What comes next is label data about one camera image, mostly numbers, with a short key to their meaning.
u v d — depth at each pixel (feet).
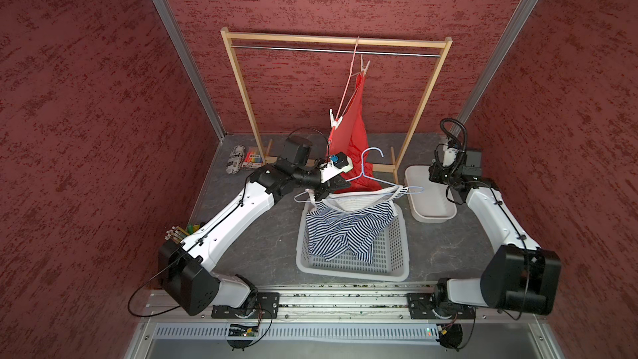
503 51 2.94
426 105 2.49
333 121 2.11
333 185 2.06
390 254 2.73
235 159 3.51
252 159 3.59
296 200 2.38
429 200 3.16
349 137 3.12
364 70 2.73
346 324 2.36
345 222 2.85
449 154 2.52
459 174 2.14
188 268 1.27
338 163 1.90
